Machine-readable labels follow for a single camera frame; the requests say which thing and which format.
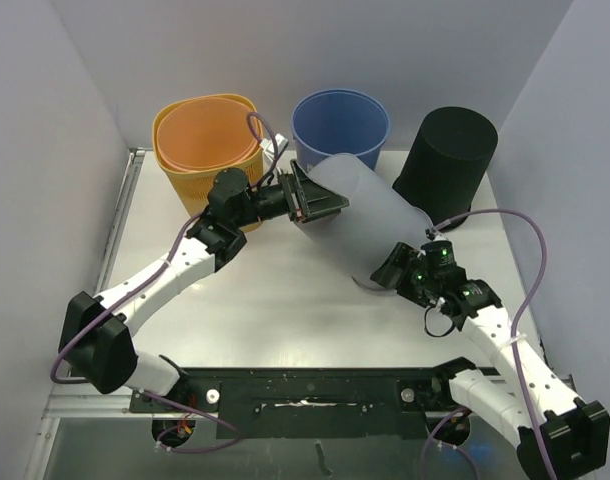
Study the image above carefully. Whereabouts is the grey plastic bucket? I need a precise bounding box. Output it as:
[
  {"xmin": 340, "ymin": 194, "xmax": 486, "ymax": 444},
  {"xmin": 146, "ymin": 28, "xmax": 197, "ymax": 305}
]
[{"xmin": 299, "ymin": 154, "xmax": 432, "ymax": 291}]

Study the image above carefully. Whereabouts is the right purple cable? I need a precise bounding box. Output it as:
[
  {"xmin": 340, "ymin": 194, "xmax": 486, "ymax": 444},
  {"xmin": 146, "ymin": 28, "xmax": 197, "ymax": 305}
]
[{"xmin": 418, "ymin": 208, "xmax": 561, "ymax": 480}]

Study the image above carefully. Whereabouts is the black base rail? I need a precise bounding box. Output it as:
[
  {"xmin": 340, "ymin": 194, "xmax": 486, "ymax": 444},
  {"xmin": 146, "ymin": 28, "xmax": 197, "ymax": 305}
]
[{"xmin": 129, "ymin": 360, "xmax": 486, "ymax": 441}]

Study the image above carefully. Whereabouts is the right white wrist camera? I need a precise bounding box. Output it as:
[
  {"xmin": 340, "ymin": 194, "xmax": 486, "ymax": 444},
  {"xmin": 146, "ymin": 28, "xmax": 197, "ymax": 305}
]
[{"xmin": 425, "ymin": 222, "xmax": 449, "ymax": 241}]

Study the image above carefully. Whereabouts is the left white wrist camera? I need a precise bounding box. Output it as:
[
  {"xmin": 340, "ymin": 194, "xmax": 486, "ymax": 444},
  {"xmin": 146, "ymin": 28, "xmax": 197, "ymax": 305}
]
[{"xmin": 260, "ymin": 134, "xmax": 289, "ymax": 168}]

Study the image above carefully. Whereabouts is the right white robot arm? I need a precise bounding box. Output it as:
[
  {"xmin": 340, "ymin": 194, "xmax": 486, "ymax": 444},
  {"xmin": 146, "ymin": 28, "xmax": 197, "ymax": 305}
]
[{"xmin": 370, "ymin": 240, "xmax": 610, "ymax": 479}]

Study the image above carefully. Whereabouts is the blue plastic bucket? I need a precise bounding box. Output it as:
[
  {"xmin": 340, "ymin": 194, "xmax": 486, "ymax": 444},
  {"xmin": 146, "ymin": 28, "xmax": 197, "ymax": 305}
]
[{"xmin": 291, "ymin": 88, "xmax": 391, "ymax": 170}]

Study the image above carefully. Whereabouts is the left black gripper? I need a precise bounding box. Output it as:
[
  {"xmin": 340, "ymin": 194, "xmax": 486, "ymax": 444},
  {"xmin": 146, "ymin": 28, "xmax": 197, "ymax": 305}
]
[{"xmin": 233, "ymin": 160, "xmax": 347, "ymax": 228}]

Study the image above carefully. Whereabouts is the orange bucket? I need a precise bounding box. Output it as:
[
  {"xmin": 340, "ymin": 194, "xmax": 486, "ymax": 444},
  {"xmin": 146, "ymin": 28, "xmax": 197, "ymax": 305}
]
[{"xmin": 154, "ymin": 97, "xmax": 257, "ymax": 172}]

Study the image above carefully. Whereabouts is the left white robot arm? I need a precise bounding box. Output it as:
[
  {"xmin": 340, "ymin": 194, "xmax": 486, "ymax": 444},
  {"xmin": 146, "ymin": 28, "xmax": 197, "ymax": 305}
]
[{"xmin": 50, "ymin": 163, "xmax": 349, "ymax": 411}]

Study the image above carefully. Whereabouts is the black cable on right wrist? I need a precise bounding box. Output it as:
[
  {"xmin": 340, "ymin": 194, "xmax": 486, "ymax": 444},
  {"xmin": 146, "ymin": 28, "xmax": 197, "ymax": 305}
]
[{"xmin": 423, "ymin": 302, "xmax": 461, "ymax": 339}]

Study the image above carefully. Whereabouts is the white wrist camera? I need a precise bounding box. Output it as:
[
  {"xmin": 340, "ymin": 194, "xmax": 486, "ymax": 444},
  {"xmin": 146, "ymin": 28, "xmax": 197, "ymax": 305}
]
[
  {"xmin": 260, "ymin": 134, "xmax": 289, "ymax": 168},
  {"xmin": 425, "ymin": 222, "xmax": 449, "ymax": 241}
]

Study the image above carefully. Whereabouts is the yellow slotted basket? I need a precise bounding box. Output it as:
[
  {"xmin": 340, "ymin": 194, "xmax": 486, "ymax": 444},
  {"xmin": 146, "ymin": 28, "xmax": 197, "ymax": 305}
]
[{"xmin": 152, "ymin": 93, "xmax": 263, "ymax": 215}]

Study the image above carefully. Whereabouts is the black ribbed bucket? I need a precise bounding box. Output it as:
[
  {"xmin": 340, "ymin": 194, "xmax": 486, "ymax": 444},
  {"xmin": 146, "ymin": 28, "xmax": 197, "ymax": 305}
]
[{"xmin": 393, "ymin": 106, "xmax": 498, "ymax": 225}]

